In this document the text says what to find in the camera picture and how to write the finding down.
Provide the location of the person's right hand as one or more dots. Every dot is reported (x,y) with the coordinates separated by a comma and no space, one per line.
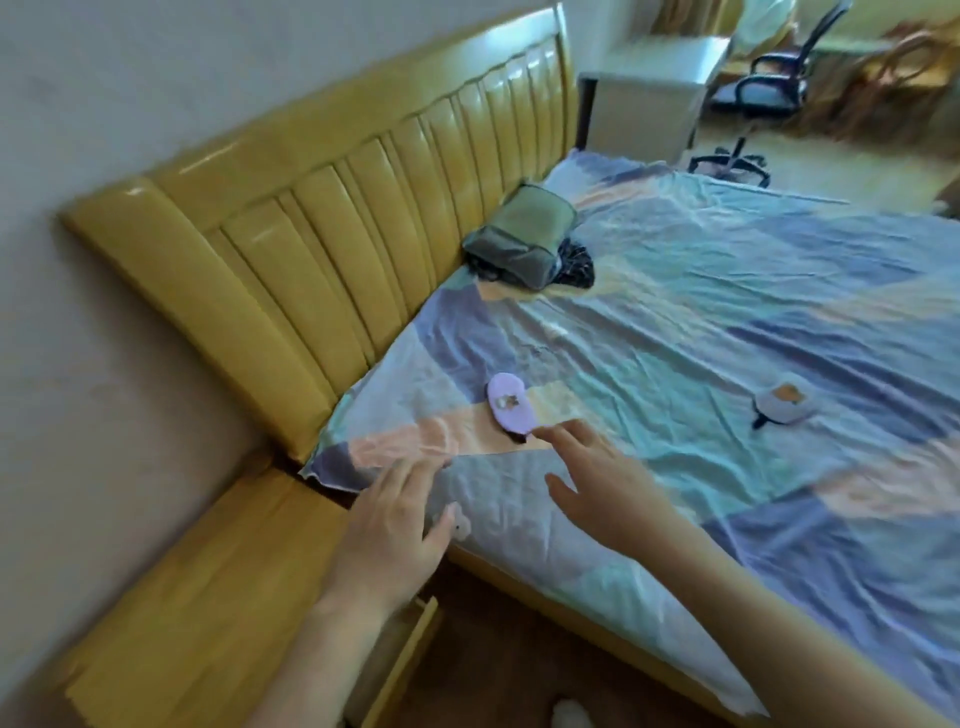
(622,502)

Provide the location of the person's left hand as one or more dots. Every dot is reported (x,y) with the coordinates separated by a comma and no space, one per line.
(382,547)

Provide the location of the purple eye mask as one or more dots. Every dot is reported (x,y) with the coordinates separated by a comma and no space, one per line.
(510,405)

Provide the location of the grey-blue eye mask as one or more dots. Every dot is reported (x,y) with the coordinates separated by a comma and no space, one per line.
(784,405)

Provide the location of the person's right forearm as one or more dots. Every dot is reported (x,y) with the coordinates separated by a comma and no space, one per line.
(780,630)

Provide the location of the wooden nightstand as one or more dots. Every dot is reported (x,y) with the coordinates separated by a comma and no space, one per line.
(202,592)

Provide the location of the patchwork bed sheet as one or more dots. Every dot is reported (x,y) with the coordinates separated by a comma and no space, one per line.
(712,315)

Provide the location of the yellow padded headboard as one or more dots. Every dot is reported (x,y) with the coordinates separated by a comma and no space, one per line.
(315,247)

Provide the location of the white shoe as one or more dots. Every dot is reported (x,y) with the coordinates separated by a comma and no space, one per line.
(568,714)

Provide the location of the dark checked cloth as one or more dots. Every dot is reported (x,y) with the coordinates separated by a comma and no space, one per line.
(576,262)

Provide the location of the green pillow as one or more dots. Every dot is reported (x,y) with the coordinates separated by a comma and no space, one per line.
(525,232)

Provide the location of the white desk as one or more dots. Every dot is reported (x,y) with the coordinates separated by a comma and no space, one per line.
(645,97)

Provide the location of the black office chair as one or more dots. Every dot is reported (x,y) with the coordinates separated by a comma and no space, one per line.
(772,86)

